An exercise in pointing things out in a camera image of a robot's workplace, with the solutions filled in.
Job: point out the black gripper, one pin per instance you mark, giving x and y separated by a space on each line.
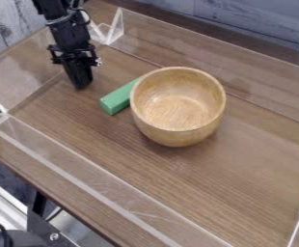
74 48

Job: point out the green rectangular block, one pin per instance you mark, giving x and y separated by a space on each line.
118 100

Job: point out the brown wooden bowl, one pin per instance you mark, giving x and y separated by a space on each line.
178 104

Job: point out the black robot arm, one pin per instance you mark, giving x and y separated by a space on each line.
54 9

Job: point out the black metal table leg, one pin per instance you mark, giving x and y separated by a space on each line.
39 204

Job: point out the clear acrylic enclosure wall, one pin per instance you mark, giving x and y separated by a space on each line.
226 193

